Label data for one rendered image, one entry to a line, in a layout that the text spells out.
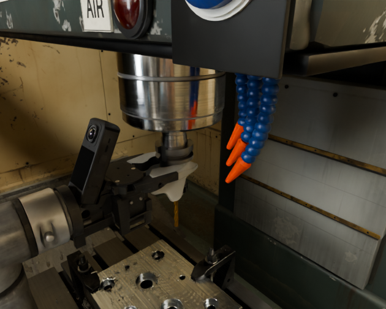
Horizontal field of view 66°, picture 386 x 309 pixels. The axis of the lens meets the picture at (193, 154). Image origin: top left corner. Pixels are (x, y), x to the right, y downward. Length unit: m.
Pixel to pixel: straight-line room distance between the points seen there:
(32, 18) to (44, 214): 0.22
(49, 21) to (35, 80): 1.19
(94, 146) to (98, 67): 1.12
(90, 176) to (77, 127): 1.11
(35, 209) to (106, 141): 0.11
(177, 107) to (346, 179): 0.54
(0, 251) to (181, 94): 0.27
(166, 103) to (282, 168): 0.57
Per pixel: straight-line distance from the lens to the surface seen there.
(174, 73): 0.38
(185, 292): 0.73
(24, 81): 1.41
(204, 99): 0.40
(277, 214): 0.99
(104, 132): 0.40
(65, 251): 1.35
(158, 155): 0.48
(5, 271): 0.42
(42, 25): 0.25
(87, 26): 0.17
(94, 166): 0.40
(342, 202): 0.85
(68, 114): 1.49
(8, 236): 0.39
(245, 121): 0.34
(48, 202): 0.40
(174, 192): 0.47
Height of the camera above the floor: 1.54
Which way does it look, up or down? 24 degrees down
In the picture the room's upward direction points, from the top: straight up
